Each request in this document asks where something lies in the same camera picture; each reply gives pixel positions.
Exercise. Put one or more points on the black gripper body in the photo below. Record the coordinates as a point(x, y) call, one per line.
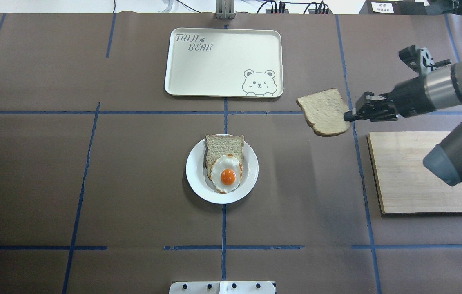
point(409, 95)

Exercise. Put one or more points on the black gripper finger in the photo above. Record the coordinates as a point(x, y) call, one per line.
point(353, 115)

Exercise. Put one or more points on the white round plate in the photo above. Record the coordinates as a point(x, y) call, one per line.
point(198, 176)

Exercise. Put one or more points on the wooden cutting board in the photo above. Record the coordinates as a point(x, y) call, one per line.
point(404, 185)

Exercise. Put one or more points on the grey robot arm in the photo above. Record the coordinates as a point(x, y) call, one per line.
point(437, 86)

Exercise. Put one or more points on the white camera post with base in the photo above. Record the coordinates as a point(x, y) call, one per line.
point(223, 287)

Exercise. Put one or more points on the aluminium frame post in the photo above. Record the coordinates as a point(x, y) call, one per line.
point(225, 9)

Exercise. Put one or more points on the brown bread slice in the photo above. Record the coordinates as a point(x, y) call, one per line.
point(324, 112)

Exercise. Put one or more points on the black box with labels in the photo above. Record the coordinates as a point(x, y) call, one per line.
point(393, 7)

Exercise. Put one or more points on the cream bear tray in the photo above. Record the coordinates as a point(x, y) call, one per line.
point(224, 63)

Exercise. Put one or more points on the fried egg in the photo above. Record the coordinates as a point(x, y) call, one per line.
point(226, 174)

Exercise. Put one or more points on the bread slice on plate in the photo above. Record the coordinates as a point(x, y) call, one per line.
point(223, 144)

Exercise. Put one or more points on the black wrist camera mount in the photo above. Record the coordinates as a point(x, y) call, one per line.
point(420, 60)

